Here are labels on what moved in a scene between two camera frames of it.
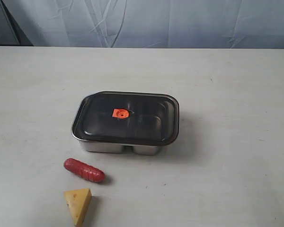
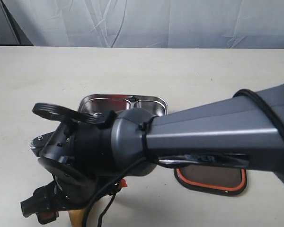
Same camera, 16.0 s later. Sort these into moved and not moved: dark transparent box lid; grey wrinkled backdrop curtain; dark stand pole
Moved: dark transparent box lid
Not moved: dark stand pole; grey wrinkled backdrop curtain
